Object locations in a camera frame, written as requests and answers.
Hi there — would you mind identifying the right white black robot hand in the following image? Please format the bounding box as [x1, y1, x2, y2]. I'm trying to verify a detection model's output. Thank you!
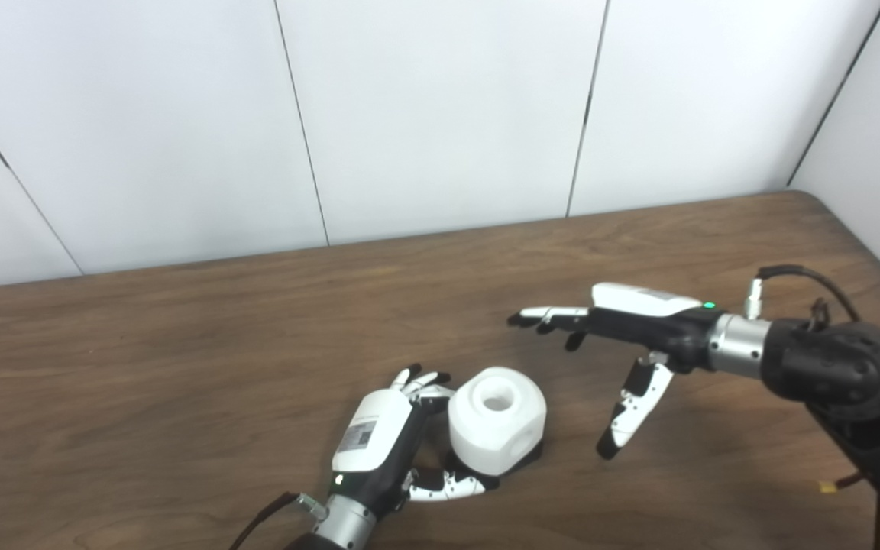
[507, 283, 723, 461]

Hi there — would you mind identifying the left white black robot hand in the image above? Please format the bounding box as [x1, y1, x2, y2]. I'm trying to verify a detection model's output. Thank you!
[325, 364, 500, 520]

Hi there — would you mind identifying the round white piece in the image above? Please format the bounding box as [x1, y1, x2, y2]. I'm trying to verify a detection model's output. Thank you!
[448, 367, 548, 473]

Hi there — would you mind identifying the black holder with flange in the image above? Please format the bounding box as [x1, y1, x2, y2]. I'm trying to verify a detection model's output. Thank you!
[440, 439, 544, 478]

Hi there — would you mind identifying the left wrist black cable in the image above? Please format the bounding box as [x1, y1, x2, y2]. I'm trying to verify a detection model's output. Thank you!
[228, 491, 328, 550]

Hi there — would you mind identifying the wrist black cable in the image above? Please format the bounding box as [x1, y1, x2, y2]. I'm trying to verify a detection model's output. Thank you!
[228, 491, 328, 550]
[744, 264, 861, 323]

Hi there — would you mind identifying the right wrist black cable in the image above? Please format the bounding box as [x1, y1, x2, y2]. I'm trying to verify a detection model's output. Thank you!
[744, 264, 861, 323]

